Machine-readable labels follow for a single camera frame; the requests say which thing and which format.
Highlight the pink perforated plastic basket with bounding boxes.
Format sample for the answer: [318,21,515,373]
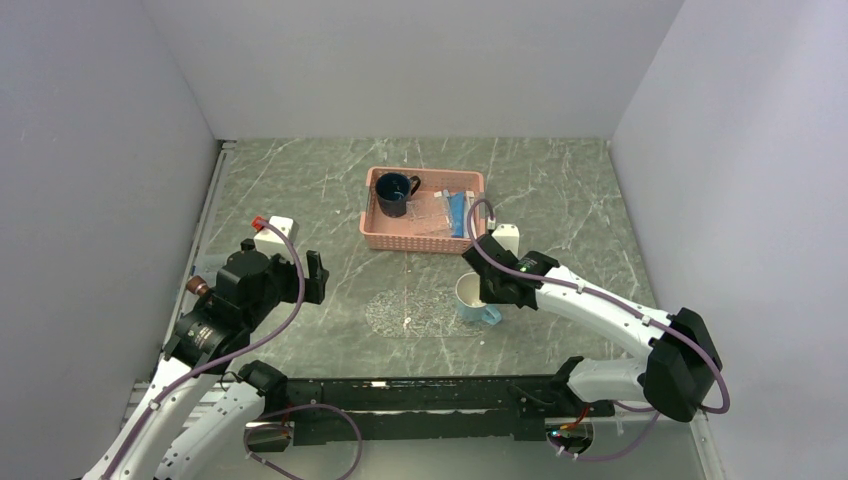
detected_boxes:
[359,166,485,254]

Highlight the light blue white mug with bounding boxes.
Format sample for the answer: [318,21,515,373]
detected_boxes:
[454,272,503,325]

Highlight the clear acrylic toothbrush holder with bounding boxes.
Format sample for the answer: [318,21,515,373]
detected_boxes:
[407,197,452,237]

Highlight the copper brass fitting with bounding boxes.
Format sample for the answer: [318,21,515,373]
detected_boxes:
[185,275,211,297]

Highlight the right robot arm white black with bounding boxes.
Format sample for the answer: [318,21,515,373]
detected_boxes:
[462,234,729,422]

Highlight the blue toothpaste tube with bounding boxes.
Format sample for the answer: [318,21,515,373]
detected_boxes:
[448,192,465,238]

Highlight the purple cable under right base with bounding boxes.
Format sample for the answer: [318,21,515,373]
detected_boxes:
[547,410,661,464]

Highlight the white toothbrush at basket side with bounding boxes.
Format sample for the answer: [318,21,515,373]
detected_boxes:
[464,190,476,238]

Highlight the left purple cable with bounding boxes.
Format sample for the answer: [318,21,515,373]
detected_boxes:
[99,221,307,480]

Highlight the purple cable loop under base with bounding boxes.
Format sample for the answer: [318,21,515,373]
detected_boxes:
[242,402,363,480]

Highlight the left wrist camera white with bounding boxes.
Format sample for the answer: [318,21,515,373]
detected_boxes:
[251,216,299,263]

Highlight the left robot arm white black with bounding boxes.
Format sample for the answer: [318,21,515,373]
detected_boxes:
[84,239,329,479]

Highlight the clear textured oval tray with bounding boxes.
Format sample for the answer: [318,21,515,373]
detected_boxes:
[365,288,487,338]

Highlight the dark blue mug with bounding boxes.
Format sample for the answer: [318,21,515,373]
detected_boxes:
[374,172,421,218]

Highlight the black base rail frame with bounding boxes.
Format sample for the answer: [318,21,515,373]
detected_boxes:
[259,375,615,446]

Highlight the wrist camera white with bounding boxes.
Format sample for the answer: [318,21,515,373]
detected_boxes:
[490,223,520,258]
[251,216,299,263]

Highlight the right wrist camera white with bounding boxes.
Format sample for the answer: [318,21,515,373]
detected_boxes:
[490,223,520,258]

